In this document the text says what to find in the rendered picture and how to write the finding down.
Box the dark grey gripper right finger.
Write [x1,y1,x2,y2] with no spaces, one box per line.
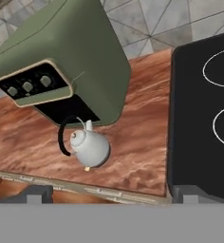
[171,184,224,204]

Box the white kettle with black handle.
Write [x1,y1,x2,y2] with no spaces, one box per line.
[57,115,112,173]

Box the black hob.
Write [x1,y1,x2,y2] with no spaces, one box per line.
[166,29,224,202]

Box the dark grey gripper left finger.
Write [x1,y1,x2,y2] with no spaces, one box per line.
[0,184,54,204]

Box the green coffee machine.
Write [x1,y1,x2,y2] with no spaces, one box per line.
[0,0,132,128]

